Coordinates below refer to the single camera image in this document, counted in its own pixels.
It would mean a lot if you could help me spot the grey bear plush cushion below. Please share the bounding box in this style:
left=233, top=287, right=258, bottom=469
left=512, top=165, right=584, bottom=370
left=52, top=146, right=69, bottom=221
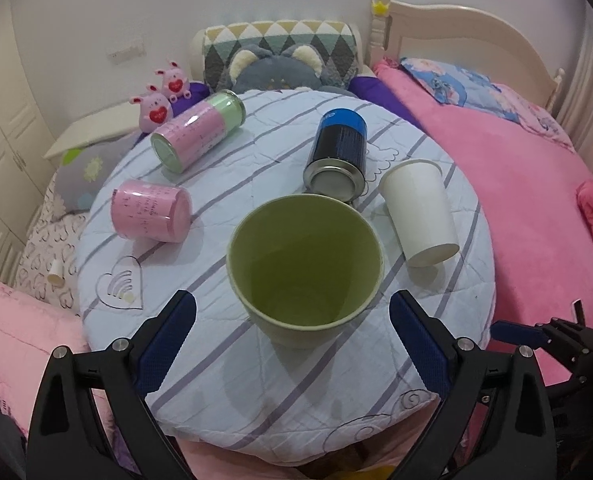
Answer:
left=228, top=44, right=358, bottom=97

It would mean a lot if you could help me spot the pink and green canister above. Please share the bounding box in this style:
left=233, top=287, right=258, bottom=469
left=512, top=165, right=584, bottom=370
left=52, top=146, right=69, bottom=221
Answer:
left=150, top=89, right=246, bottom=175

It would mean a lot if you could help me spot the pink fleece blanket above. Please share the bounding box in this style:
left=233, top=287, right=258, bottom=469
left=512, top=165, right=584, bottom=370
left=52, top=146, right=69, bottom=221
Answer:
left=375, top=57, right=593, bottom=387

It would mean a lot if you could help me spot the dark blue tin can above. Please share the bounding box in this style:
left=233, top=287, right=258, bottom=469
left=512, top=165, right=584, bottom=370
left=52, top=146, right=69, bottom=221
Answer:
left=303, top=108, right=369, bottom=205

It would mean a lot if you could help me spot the pink quilt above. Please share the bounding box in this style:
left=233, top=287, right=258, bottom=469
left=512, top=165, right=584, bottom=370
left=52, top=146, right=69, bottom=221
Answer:
left=0, top=274, right=143, bottom=463

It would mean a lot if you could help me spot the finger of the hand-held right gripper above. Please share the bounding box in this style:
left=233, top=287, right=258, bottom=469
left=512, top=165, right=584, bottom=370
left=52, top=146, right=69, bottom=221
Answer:
left=491, top=300, right=593, bottom=379

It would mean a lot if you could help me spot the white wall socket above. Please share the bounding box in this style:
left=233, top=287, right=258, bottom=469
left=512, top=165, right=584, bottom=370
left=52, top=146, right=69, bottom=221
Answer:
left=107, top=38, right=145, bottom=66

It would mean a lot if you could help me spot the cream wardrobe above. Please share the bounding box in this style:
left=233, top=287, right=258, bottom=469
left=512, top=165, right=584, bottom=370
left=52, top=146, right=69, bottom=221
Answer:
left=0, top=0, right=58, bottom=282

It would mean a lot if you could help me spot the white paper cup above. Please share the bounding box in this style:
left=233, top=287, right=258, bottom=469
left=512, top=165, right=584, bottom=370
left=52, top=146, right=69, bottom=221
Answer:
left=379, top=158, right=460, bottom=268

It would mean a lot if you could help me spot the purple cloth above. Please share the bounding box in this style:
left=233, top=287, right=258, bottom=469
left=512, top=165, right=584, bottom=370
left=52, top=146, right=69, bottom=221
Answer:
left=170, top=74, right=428, bottom=132

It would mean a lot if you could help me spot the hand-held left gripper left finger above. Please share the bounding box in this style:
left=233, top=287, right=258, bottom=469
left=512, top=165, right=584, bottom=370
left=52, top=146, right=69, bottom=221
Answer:
left=26, top=289, right=198, bottom=480

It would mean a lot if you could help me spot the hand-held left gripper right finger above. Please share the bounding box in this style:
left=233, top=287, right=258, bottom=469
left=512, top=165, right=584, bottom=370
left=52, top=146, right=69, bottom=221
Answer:
left=389, top=289, right=560, bottom=480

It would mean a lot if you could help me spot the cream bed headboard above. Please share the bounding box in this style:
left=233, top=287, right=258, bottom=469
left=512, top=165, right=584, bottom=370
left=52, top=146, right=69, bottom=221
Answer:
left=366, top=0, right=566, bottom=117

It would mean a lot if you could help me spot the grey flower print pillow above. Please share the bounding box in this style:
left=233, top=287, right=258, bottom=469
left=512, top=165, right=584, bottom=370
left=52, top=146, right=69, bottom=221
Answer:
left=53, top=134, right=143, bottom=217

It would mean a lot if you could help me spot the diamond pattern cushion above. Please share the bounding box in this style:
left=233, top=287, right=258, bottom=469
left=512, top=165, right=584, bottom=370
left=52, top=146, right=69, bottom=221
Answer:
left=191, top=19, right=363, bottom=87

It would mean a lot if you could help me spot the white flat board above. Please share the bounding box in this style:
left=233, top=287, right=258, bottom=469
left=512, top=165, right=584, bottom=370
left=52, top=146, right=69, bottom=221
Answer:
left=43, top=99, right=145, bottom=161

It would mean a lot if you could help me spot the blue cartoon print pillow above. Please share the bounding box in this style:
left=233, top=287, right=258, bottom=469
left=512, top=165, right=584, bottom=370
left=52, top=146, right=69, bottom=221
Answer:
left=400, top=57, right=523, bottom=124

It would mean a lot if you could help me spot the pink cup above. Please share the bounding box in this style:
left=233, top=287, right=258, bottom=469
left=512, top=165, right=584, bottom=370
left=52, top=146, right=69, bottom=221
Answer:
left=110, top=178, right=194, bottom=244

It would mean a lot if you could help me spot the pink cartoon print pillow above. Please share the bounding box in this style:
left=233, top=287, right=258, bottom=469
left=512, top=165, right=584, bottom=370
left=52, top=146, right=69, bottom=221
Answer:
left=495, top=82, right=575, bottom=152

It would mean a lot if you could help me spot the heart print pillow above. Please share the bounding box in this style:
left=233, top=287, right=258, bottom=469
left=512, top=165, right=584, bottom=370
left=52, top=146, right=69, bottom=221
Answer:
left=16, top=179, right=90, bottom=317

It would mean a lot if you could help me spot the small white bottle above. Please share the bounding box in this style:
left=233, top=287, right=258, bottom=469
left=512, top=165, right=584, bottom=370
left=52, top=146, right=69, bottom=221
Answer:
left=46, top=254, right=66, bottom=289

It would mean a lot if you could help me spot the pink rabbit plush toy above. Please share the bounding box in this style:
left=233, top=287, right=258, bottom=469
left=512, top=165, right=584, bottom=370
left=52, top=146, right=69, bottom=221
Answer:
left=129, top=84, right=172, bottom=134
left=155, top=60, right=194, bottom=102

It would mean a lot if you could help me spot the green cup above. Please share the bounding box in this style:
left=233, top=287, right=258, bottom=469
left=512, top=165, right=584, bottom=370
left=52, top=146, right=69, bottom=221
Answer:
left=226, top=194, right=385, bottom=350

